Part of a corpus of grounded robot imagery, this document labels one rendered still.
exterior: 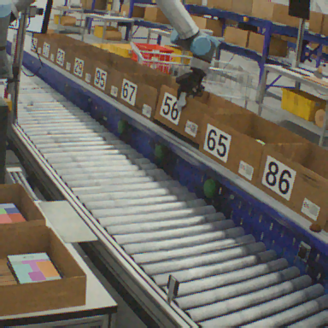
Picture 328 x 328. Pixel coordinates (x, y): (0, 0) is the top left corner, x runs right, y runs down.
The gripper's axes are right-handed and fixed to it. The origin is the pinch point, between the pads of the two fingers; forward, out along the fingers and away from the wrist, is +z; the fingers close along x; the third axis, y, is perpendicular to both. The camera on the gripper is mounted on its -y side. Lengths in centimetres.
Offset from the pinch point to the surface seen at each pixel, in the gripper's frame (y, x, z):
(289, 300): 111, -17, 32
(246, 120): 20.1, 22.1, -6.5
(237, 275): 92, -23, 33
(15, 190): 33, -77, 39
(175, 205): 40, -14, 31
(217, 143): 32.3, -0.2, 5.0
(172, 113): -4.6, 0.2, 3.3
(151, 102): -23.0, -0.2, 3.6
